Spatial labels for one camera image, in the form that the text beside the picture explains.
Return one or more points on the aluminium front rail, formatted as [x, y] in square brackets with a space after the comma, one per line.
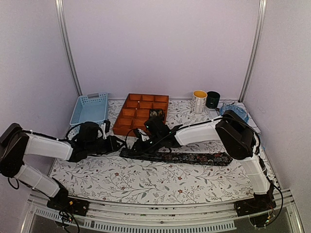
[112, 217]

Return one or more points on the orange wooden divider tray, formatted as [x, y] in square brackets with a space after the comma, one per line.
[136, 111]

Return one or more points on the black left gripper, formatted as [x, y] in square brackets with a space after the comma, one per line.
[112, 145]

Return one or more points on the right aluminium frame post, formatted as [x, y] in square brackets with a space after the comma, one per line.
[254, 49]

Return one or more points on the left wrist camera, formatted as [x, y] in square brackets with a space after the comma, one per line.
[105, 128]

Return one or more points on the rolled olive patterned tie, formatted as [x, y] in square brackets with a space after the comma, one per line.
[157, 113]

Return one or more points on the dark green mug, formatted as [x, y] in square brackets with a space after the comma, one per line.
[212, 99]

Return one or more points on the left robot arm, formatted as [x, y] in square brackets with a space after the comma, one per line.
[15, 143]

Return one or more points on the white mug yellow inside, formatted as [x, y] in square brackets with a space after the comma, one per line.
[199, 98]

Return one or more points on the floral patterned tablecloth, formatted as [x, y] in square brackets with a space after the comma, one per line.
[115, 179]

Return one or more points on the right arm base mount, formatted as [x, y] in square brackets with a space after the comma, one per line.
[255, 205]

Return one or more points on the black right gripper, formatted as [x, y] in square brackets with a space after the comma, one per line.
[141, 151]

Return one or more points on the light blue plastic basket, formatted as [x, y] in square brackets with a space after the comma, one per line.
[91, 107]

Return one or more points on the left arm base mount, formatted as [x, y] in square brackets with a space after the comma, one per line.
[62, 201]

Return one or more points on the white checked dish towel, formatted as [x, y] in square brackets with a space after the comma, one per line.
[212, 113]

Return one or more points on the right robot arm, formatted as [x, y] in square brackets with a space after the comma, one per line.
[240, 141]

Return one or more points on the dark floral necktie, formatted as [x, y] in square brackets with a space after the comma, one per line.
[204, 159]

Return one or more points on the aluminium frame post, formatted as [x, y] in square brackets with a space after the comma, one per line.
[254, 49]
[65, 38]

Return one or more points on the blue glass tray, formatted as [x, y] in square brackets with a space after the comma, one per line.
[236, 107]

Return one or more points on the left aluminium frame post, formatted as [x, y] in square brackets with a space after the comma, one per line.
[65, 38]

